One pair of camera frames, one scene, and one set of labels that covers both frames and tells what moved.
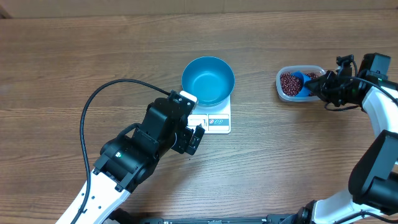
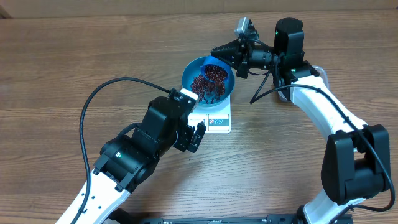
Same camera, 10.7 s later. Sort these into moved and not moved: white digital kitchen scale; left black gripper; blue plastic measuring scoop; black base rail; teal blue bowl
Moved: blue plastic measuring scoop
Not moved: left black gripper; white digital kitchen scale; teal blue bowl; black base rail
